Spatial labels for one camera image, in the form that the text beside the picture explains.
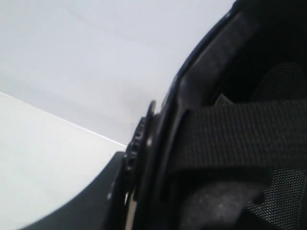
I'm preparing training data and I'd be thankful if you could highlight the black helmet with tinted visor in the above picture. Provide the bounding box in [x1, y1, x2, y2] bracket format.
[28, 0, 307, 230]

